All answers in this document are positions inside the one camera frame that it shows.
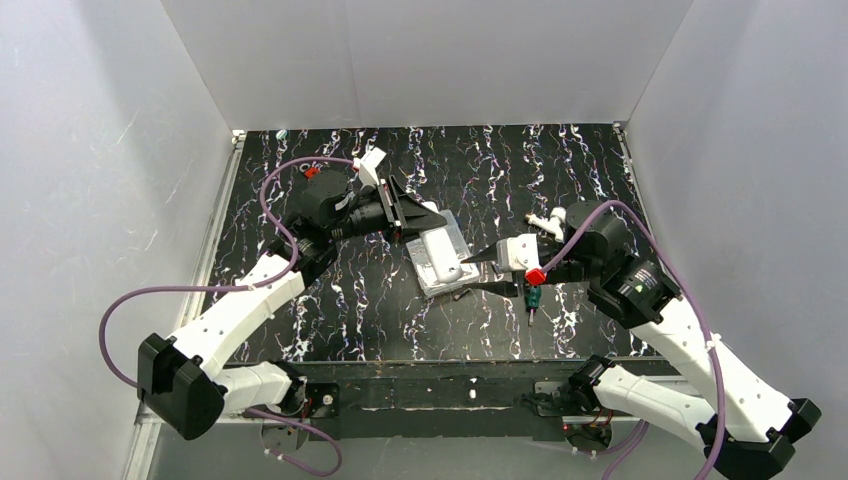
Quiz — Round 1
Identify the white remote control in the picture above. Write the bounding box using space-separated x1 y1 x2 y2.
420 227 463 283

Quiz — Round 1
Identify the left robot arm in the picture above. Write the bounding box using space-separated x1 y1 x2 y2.
137 170 447 440

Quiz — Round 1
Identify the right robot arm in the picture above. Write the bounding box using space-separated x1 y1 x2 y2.
473 200 822 479

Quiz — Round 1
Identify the white plastic faucet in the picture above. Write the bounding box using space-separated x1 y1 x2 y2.
525 207 567 244

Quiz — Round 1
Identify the clear plastic screw box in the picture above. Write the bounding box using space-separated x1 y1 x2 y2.
405 209 481 298

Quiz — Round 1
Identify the green handled screwdriver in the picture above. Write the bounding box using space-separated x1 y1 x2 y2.
524 285 541 327

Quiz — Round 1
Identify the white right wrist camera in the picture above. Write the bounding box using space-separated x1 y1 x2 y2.
493 233 547 286

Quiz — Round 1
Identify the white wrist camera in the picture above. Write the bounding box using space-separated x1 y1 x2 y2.
493 233 547 286
353 147 387 187

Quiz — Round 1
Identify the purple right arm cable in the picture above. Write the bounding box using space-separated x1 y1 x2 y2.
539 199 729 480

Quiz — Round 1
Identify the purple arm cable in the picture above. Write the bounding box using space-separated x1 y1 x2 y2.
97 156 346 478
539 199 729 480

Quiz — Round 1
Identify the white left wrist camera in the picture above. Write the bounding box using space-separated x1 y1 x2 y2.
353 147 387 187

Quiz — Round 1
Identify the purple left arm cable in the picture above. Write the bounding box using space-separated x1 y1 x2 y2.
97 156 346 478

